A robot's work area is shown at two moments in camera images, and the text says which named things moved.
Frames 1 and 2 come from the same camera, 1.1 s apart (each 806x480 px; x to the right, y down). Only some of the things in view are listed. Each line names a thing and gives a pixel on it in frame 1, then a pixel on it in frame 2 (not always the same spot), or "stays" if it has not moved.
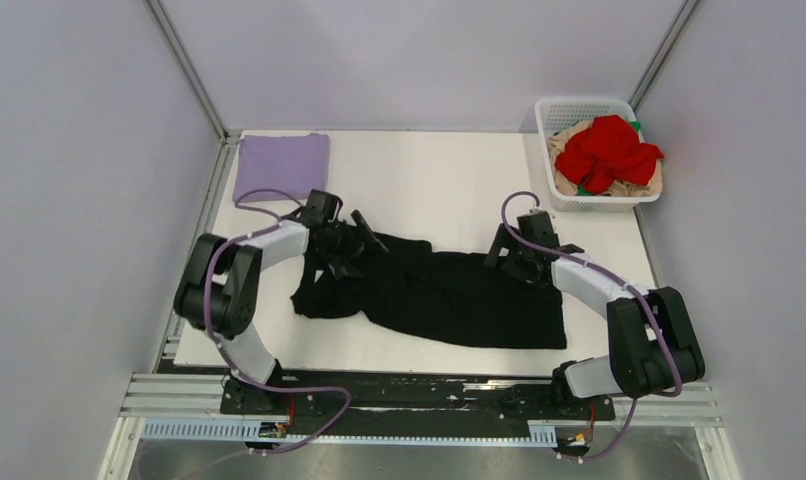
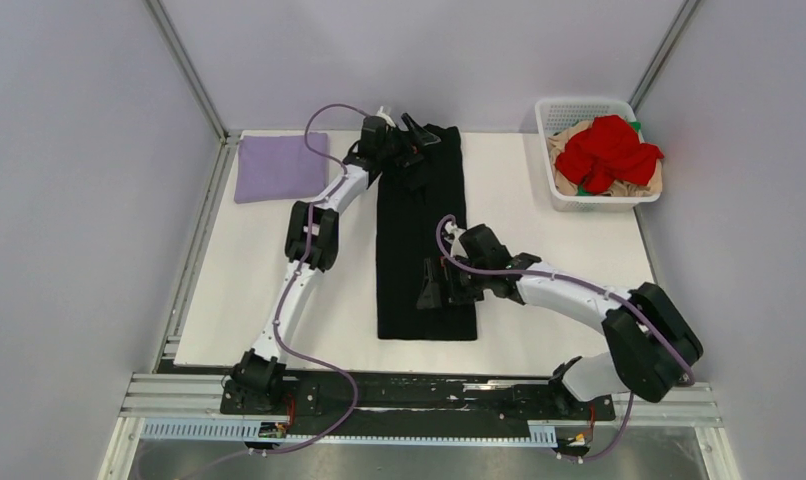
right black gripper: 502,239 → 430,296
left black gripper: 338,265 → 409,151
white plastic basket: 556,114 stays
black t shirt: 402,286 → 407,237
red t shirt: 610,151 stays
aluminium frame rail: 176,395 stays
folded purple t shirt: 293,164 stays
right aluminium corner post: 663,52 stays
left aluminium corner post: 228,139 stays
